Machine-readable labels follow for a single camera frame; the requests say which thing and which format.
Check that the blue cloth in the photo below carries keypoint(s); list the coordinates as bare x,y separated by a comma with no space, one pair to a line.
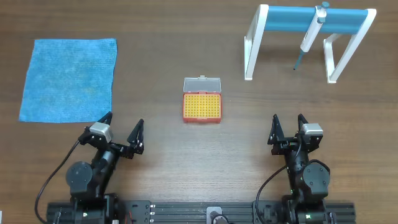
68,81

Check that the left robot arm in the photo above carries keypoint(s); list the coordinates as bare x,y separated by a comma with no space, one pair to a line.
81,179

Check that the white pipette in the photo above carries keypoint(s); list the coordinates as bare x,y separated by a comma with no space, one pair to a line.
312,31

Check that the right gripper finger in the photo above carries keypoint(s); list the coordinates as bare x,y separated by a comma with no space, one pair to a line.
275,130
301,122

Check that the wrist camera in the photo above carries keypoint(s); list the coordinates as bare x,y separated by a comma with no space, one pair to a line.
311,129
101,131

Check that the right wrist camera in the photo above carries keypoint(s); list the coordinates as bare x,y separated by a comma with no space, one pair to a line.
311,129

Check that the mounting rail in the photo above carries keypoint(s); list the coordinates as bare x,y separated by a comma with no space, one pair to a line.
180,213

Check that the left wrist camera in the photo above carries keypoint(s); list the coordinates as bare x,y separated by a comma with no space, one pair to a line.
101,131

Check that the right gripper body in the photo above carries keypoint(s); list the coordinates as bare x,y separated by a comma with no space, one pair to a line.
292,143

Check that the red and yellow tip box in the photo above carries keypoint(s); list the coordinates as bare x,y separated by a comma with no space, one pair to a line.
202,107

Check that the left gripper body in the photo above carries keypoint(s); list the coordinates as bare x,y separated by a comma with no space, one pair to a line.
130,151

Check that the white and blue stand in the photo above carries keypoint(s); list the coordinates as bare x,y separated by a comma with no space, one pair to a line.
289,19

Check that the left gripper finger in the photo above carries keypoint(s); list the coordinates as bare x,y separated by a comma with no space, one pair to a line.
107,119
137,133

